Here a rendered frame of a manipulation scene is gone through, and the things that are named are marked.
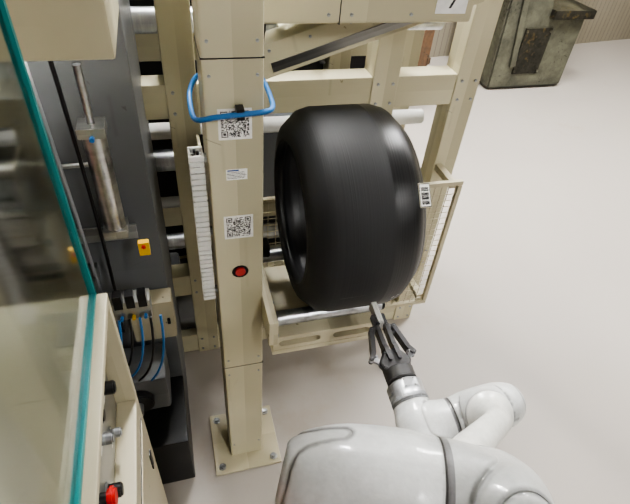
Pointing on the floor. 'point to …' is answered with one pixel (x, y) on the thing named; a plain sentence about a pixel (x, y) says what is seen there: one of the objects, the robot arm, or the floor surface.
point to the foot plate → (226, 463)
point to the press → (533, 42)
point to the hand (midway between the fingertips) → (376, 314)
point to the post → (235, 200)
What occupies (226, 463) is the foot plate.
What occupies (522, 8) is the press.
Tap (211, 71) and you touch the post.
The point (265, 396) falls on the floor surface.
